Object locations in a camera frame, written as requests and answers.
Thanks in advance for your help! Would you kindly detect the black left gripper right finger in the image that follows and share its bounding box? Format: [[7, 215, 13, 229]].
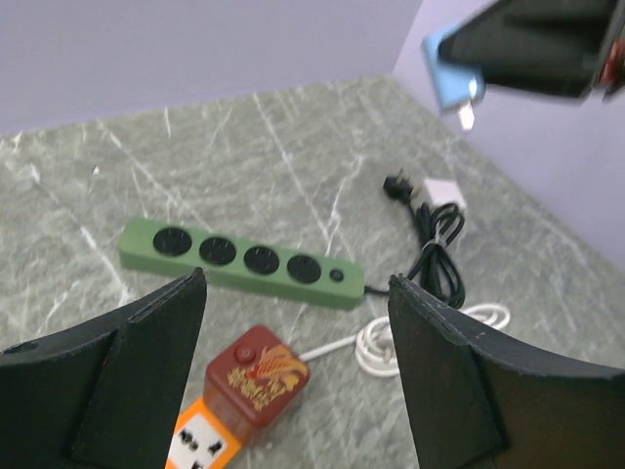
[[388, 277, 624, 468]]

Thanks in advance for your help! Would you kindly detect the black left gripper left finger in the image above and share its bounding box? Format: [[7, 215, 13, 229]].
[[1, 269, 207, 469]]

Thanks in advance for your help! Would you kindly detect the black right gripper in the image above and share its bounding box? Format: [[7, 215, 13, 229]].
[[438, 0, 624, 100]]

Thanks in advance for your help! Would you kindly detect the orange power strip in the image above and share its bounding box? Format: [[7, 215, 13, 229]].
[[165, 398, 242, 469]]

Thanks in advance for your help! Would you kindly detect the blue charger plug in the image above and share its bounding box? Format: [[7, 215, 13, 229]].
[[422, 24, 486, 132]]

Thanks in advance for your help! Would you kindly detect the red koi cube adapter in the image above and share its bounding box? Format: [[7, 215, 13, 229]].
[[203, 324, 311, 446]]

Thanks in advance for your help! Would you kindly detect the white charger plug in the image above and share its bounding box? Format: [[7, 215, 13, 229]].
[[419, 178, 467, 212]]

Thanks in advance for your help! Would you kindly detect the green power strip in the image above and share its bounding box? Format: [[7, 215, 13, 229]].
[[118, 218, 365, 311]]

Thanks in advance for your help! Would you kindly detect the white power cable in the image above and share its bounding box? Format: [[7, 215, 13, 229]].
[[297, 302, 512, 377]]

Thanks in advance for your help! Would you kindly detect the black power cable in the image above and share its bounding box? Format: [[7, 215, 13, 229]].
[[363, 168, 467, 309]]

